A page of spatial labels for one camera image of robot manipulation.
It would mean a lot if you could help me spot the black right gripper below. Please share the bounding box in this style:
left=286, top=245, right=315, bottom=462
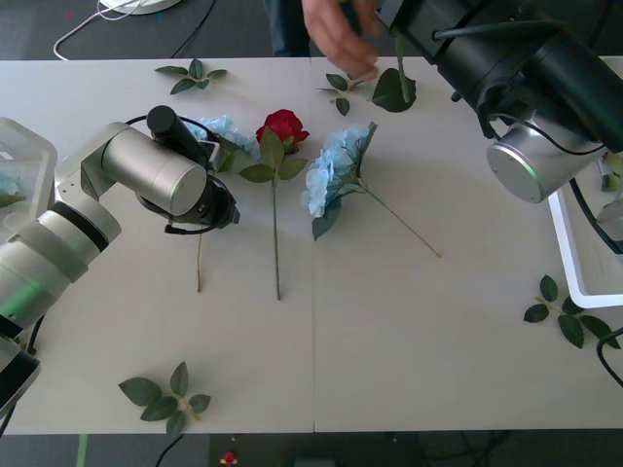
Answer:
left=377, top=0, right=463, bottom=60

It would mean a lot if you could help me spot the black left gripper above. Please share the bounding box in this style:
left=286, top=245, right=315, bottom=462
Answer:
left=203, top=172, right=242, bottom=231

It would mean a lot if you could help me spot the person's hand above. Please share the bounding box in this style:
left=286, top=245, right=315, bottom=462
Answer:
left=301, top=0, right=382, bottom=80

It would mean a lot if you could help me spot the loose green leaf twig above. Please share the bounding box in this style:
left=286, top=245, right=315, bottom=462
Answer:
left=523, top=274, right=622, bottom=350
left=119, top=360, right=212, bottom=437
left=154, top=57, right=229, bottom=96
left=315, top=72, right=366, bottom=117

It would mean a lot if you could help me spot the large pale blue artificial flower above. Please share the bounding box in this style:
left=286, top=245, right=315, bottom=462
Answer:
left=300, top=121, right=443, bottom=259

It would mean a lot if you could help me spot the shallow white box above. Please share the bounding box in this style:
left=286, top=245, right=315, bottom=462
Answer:
left=0, top=116, right=59, bottom=244
left=547, top=187, right=623, bottom=310

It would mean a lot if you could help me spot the white round base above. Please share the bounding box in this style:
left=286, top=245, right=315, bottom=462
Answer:
left=96, top=0, right=182, bottom=16

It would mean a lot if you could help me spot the white cable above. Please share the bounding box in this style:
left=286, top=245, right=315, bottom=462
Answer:
left=52, top=0, right=147, bottom=62

